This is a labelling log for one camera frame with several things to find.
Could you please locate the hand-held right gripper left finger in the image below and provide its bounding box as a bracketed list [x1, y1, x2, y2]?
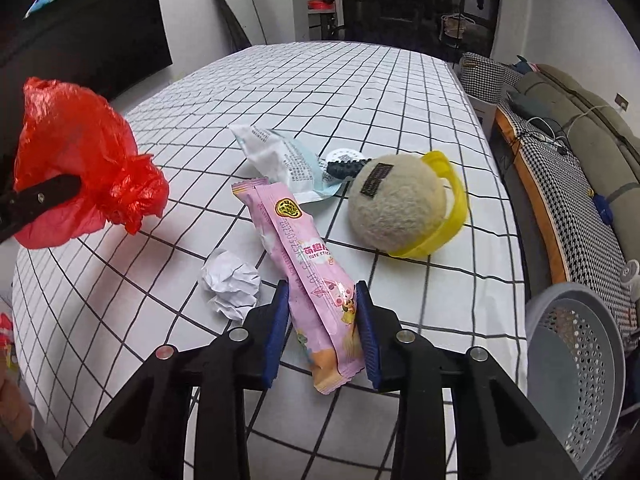
[57, 280, 291, 480]

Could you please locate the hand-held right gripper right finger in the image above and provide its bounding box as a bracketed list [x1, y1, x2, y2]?
[354, 282, 583, 480]

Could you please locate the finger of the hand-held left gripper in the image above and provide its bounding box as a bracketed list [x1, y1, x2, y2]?
[0, 174, 83, 246]

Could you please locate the white paper ball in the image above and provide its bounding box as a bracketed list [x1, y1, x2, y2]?
[201, 248, 262, 322]

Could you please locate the red plastic bag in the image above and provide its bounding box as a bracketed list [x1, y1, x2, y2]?
[12, 76, 171, 251]

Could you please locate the pink snack wrapper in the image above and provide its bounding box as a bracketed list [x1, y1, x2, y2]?
[231, 180, 366, 395]

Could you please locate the beige plush ball yellow band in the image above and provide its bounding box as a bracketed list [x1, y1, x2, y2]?
[348, 150, 471, 260]

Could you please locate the white and blue wrapper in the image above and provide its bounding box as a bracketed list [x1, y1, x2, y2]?
[229, 123, 346, 204]

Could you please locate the grey perforated plastic basket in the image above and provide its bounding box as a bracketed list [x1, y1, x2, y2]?
[525, 282, 628, 478]

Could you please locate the black television screen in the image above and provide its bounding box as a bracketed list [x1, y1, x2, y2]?
[0, 0, 173, 111]

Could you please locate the white checked tablecloth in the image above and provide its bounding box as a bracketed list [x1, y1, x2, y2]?
[11, 42, 528, 480]

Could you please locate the grey sofa with houndstooth cover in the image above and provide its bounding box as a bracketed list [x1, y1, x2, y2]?
[495, 100, 640, 341]

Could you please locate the small blue object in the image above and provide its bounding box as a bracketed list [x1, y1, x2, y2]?
[592, 192, 616, 223]

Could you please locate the small white fan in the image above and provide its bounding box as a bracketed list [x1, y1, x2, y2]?
[620, 260, 640, 301]

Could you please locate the dark teal pillow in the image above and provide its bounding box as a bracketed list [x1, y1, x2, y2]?
[507, 91, 556, 121]

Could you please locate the houndstooth cushion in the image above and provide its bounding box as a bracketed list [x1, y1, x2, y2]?
[459, 52, 523, 106]

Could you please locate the small grey desk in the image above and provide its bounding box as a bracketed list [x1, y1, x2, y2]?
[306, 7, 346, 41]

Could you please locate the standing rack with beige cloth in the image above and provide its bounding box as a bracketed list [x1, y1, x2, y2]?
[440, 12, 476, 51]

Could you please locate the olive green sofa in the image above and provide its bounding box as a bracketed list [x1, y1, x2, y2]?
[515, 62, 640, 221]

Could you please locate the dark blue braided keychain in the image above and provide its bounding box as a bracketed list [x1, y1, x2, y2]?
[320, 156, 373, 183]

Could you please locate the tangle of charging cables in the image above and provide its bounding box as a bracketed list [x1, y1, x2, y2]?
[520, 117, 571, 153]

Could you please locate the white cord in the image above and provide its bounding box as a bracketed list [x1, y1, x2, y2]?
[567, 105, 618, 128]

